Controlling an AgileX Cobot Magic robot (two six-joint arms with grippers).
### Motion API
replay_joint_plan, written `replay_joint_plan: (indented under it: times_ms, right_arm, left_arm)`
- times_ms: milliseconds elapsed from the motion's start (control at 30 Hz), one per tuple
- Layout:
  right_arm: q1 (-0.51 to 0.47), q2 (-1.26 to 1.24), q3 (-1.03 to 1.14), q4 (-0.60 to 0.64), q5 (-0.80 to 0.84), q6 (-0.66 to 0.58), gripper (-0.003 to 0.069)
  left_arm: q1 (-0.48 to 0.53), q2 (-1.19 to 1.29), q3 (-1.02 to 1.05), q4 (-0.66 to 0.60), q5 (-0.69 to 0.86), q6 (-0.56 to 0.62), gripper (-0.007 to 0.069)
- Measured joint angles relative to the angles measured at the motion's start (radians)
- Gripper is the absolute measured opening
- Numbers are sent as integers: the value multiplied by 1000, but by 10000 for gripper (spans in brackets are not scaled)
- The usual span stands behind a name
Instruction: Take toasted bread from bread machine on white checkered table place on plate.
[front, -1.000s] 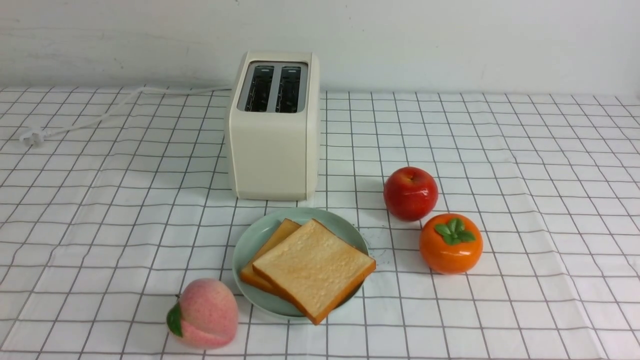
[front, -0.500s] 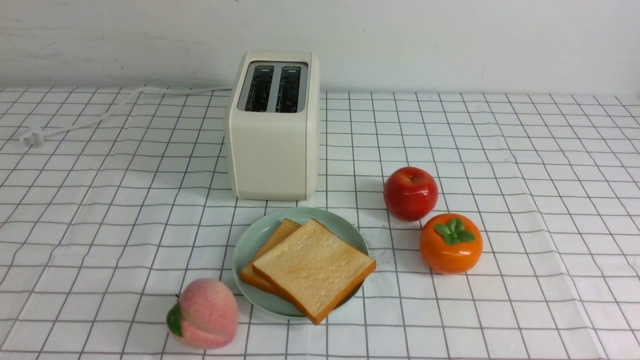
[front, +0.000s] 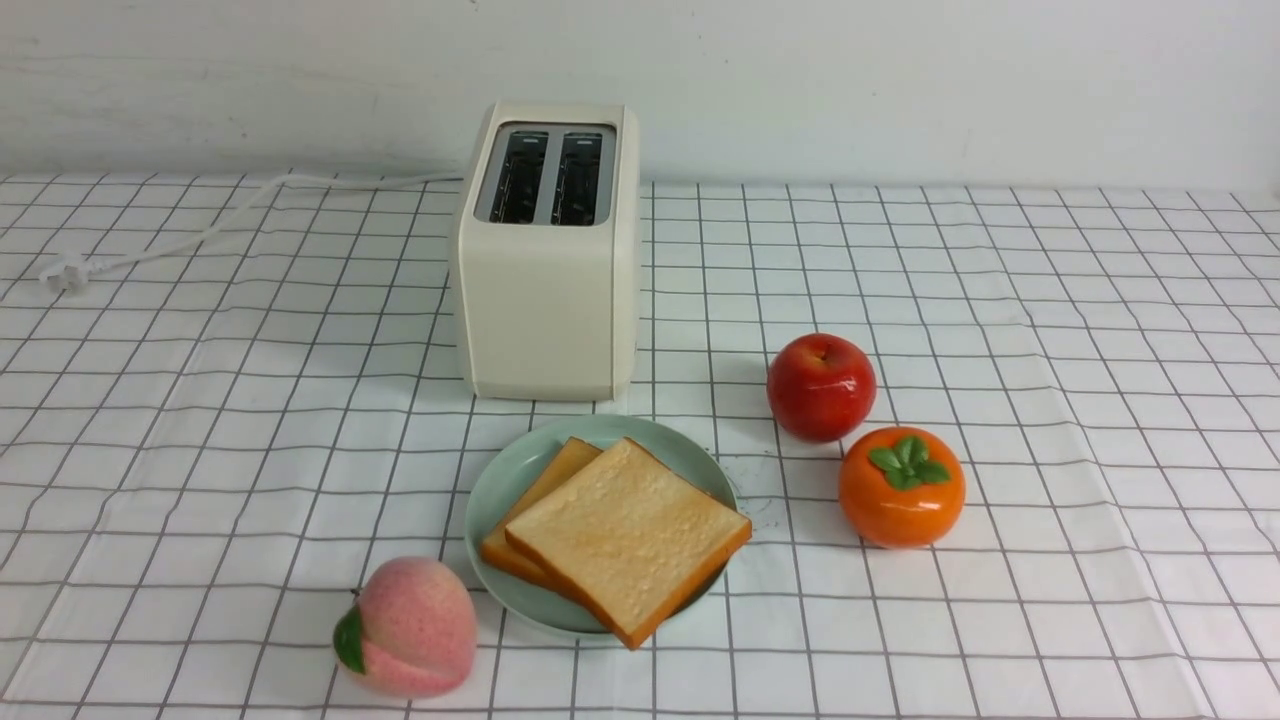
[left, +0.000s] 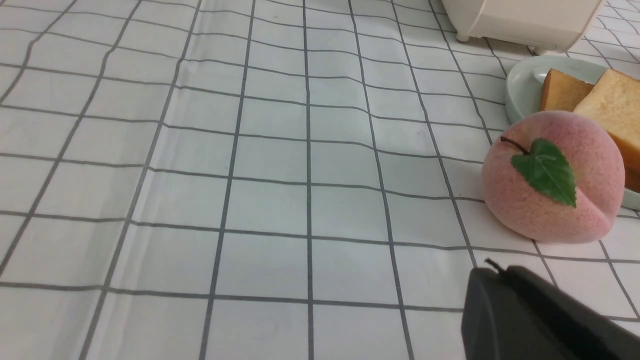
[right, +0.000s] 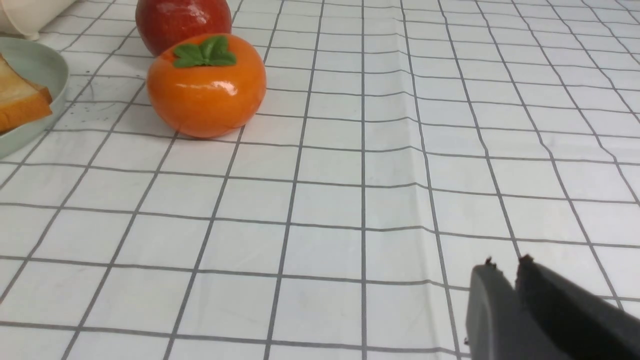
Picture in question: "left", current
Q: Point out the pink fake peach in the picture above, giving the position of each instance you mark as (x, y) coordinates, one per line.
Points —
(555, 176)

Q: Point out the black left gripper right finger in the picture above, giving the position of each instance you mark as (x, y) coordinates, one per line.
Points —
(584, 333)

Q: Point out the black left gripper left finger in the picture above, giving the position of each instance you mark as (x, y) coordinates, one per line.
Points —
(507, 316)

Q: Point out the light green plate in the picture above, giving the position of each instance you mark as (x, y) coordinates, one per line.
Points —
(524, 88)

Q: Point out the cream white toaster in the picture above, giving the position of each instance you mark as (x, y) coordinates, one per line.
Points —
(544, 25)

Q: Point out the white grid tablecloth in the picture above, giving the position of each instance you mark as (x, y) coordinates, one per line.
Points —
(259, 180)

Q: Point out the toast slice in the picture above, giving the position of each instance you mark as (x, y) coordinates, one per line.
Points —
(614, 103)
(562, 92)

